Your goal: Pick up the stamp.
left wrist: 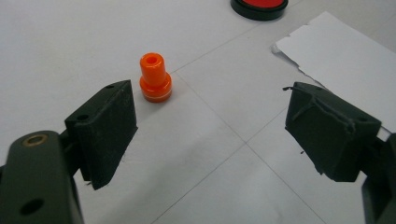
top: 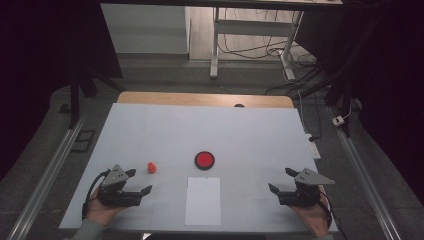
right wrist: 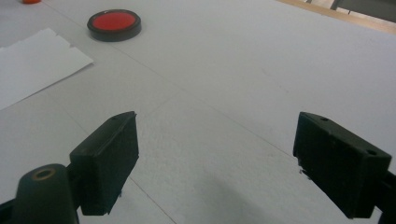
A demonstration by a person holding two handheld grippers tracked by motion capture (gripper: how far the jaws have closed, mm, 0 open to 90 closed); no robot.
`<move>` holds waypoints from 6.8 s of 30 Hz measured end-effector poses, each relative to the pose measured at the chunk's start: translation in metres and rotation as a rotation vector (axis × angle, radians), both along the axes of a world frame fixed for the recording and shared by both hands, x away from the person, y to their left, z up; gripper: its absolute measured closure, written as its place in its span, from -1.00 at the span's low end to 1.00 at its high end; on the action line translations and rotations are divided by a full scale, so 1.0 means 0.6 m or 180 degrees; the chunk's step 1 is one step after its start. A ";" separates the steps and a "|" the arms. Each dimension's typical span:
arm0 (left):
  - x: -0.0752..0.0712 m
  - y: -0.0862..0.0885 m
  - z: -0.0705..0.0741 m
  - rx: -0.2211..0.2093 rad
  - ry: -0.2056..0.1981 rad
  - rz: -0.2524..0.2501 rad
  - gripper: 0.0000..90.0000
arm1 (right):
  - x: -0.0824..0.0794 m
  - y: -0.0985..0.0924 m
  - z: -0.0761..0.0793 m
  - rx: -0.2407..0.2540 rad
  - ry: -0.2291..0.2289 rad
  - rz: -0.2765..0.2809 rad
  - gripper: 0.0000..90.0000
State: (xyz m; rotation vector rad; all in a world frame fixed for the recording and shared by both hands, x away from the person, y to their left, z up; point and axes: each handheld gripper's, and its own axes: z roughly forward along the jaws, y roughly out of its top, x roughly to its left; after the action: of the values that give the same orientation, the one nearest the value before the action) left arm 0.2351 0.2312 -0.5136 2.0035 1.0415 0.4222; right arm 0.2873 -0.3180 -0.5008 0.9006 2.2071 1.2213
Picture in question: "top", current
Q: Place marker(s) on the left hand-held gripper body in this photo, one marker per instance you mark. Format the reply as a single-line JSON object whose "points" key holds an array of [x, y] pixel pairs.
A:
{"points": [[113, 196]]}

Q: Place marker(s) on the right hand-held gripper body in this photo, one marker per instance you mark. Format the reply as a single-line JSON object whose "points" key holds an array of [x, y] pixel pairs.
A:
{"points": [[301, 196]]}

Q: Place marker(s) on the round red ink pad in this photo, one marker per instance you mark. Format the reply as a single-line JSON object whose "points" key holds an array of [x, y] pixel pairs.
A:
{"points": [[204, 160]]}

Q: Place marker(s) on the person's left hand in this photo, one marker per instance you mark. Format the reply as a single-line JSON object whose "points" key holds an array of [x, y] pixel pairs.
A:
{"points": [[100, 213]]}

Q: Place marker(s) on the person's right hand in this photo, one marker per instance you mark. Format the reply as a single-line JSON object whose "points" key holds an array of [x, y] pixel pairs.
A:
{"points": [[315, 218]]}

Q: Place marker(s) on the white power strip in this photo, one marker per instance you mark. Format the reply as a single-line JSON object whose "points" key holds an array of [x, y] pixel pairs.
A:
{"points": [[313, 146]]}

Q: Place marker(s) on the white paper sheet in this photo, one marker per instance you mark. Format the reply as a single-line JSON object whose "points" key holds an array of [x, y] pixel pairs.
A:
{"points": [[202, 203]]}

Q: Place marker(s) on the white plug adapter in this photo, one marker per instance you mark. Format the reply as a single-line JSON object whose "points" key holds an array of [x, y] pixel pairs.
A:
{"points": [[338, 120]]}

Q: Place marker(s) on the large white table mat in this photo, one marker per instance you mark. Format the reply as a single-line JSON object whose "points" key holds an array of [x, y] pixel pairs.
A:
{"points": [[233, 133]]}

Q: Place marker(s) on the black table grommet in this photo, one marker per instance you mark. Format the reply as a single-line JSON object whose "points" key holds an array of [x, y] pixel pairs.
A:
{"points": [[239, 105]]}

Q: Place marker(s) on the black tripod stand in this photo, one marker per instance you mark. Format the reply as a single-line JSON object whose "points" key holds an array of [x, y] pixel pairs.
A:
{"points": [[75, 96], [336, 90]]}

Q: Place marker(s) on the dark curtain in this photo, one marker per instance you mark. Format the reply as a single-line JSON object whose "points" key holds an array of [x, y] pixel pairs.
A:
{"points": [[40, 50], [393, 83]]}

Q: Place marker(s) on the white board panel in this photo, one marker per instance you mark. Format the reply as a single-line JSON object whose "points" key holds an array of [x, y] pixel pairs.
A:
{"points": [[146, 30]]}

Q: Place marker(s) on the white-legged desk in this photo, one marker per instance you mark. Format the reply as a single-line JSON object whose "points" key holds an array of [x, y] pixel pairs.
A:
{"points": [[215, 43]]}

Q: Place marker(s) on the metal floor rail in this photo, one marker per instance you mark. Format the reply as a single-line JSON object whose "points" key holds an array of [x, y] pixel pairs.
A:
{"points": [[50, 176], [363, 176]]}

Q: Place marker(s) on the white metal frame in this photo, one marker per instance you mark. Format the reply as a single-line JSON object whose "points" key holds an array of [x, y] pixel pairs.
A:
{"points": [[253, 52]]}

